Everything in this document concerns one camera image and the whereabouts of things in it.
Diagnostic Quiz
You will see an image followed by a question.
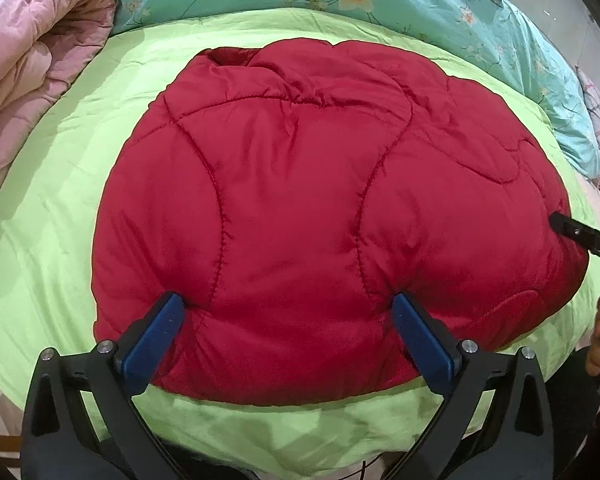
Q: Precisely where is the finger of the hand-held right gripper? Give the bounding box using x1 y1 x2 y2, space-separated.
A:
550 212 600 264

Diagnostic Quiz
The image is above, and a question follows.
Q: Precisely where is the red padded jacket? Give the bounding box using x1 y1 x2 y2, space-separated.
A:
92 40 590 406

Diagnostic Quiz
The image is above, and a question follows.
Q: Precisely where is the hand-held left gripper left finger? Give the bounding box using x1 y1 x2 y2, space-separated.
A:
21 292 186 480

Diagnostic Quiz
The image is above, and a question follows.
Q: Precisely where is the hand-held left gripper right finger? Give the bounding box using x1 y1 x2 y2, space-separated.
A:
390 292 556 480

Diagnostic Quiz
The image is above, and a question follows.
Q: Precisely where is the pink quilted blanket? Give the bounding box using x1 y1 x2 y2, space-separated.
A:
0 0 117 228

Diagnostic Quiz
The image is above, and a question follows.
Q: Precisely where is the person's dark clothing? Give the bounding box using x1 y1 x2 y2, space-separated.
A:
545 347 600 480

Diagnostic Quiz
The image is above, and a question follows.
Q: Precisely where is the green bed sheet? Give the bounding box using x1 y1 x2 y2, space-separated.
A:
0 7 600 480

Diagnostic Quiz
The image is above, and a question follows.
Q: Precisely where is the teal floral quilt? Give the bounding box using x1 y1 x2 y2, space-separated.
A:
72 0 600 178

